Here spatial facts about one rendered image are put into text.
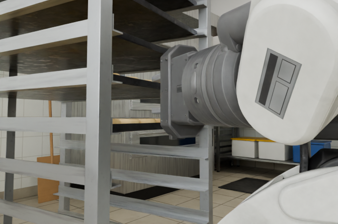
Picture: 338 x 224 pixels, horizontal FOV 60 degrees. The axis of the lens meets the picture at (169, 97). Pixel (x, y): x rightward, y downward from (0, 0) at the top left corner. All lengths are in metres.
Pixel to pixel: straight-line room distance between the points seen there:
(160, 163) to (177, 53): 2.68
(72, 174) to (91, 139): 0.11
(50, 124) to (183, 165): 2.77
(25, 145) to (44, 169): 2.66
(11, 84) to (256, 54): 0.61
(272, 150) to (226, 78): 3.91
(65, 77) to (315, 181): 0.47
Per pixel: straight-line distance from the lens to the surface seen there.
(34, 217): 0.68
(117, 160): 2.75
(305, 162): 0.57
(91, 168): 0.50
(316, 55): 0.17
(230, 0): 5.48
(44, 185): 3.12
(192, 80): 0.29
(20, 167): 0.71
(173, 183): 0.94
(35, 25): 0.88
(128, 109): 2.68
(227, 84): 0.25
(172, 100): 0.36
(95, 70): 0.50
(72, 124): 0.57
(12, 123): 0.73
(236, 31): 0.25
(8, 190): 1.16
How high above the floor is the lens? 0.80
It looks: 4 degrees up
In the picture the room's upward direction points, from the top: straight up
